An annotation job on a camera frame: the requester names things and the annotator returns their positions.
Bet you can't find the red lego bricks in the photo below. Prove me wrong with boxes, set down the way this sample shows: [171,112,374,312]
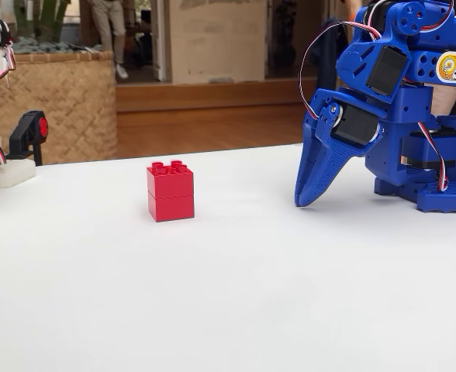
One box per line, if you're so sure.
[147,160,195,223]

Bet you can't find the person in light trousers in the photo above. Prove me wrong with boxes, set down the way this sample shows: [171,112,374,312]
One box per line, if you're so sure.
[88,0,130,81]

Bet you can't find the woven wicker planter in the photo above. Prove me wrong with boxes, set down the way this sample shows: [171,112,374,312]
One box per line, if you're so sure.
[0,49,119,166]

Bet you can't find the black clamp with red knob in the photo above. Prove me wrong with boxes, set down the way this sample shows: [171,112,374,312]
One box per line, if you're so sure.
[5,110,50,167]

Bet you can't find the green potted plant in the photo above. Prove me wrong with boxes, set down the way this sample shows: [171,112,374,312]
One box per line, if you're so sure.
[12,0,82,43]

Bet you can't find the red white black servo wire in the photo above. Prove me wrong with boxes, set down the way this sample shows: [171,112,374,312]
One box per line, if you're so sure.
[416,121,450,193]
[299,19,384,121]

